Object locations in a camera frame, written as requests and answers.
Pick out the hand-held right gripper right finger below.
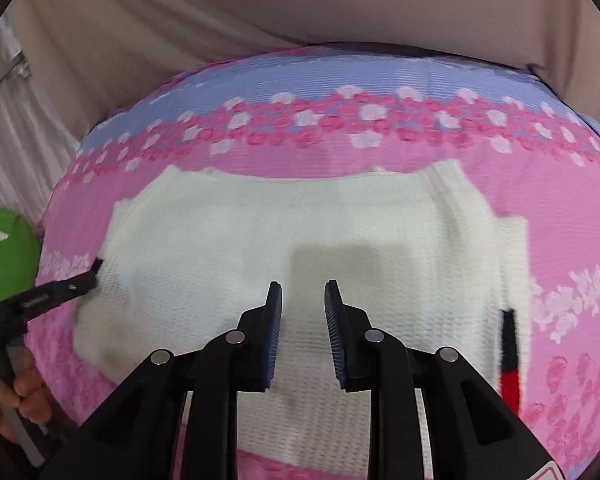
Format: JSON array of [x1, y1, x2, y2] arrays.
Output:
[[324, 280, 556, 480]]

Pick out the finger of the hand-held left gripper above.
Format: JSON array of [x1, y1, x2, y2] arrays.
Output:
[[24, 257, 106, 315]]

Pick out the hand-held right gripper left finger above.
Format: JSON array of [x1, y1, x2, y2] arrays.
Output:
[[40, 281, 283, 480]]

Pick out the white red black knit sweater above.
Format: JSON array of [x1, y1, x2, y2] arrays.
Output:
[[74, 160, 532, 477]]

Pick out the person's left hand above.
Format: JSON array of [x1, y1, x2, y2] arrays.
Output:
[[0, 347, 54, 444]]

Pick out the green cloth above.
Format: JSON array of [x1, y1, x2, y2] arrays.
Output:
[[0, 202, 42, 308]]

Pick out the white curtain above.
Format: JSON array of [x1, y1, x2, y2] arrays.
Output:
[[0, 10, 93, 221]]

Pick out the pink floral bed sheet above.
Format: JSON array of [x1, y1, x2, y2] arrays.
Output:
[[24, 45, 600, 480]]

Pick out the beige backdrop cloth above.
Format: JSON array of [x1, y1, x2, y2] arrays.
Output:
[[7, 0, 600, 128]]

